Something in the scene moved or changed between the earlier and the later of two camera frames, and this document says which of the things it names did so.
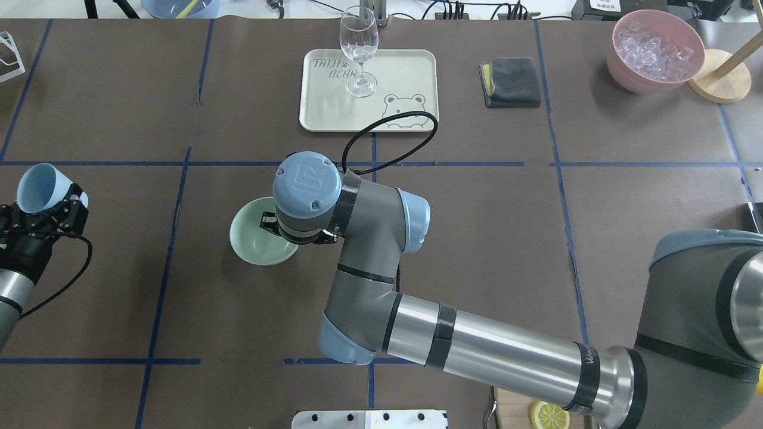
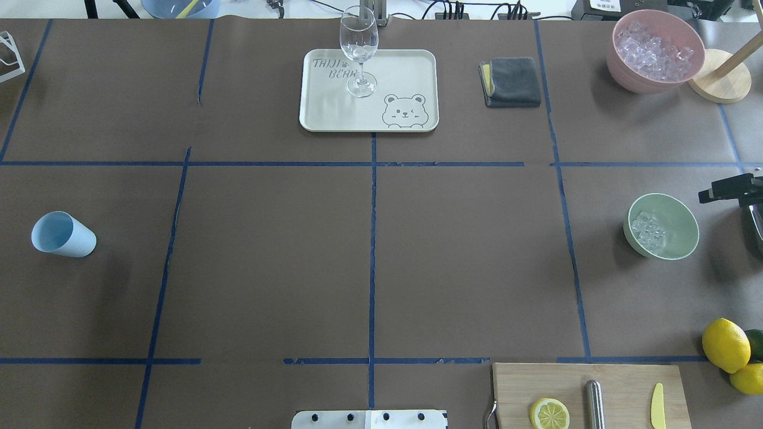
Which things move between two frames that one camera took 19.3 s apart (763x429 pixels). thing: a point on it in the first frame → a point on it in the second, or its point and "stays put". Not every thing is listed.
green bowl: x=256 y=244 → x=661 y=226
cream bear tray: x=338 y=95 stays put
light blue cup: x=42 y=186 → x=59 y=232
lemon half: x=545 y=415 stays put
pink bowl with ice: x=653 y=51 stays put
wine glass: x=359 y=36 stays put
